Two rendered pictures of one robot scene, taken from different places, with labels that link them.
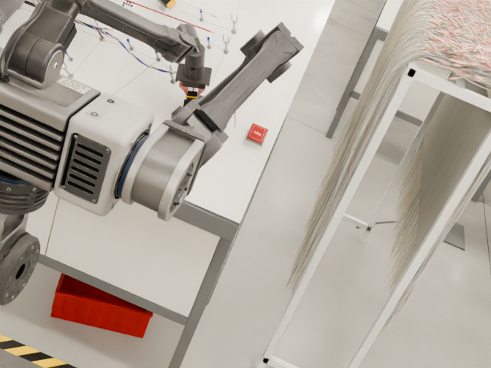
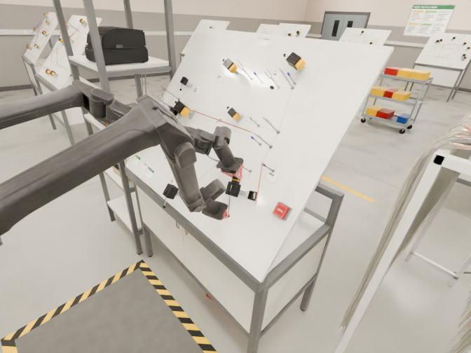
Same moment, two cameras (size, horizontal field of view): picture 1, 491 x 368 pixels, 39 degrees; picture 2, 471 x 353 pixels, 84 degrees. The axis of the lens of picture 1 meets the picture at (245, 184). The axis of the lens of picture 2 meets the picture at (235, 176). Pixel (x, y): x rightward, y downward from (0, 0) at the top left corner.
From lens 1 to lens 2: 134 cm
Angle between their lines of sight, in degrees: 36
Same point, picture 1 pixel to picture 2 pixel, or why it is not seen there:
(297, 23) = (327, 122)
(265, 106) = (293, 189)
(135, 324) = not seen: hidden behind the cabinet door
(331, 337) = not seen: outside the picture
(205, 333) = (295, 333)
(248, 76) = (55, 159)
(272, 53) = (111, 131)
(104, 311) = not seen: hidden behind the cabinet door
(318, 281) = (401, 312)
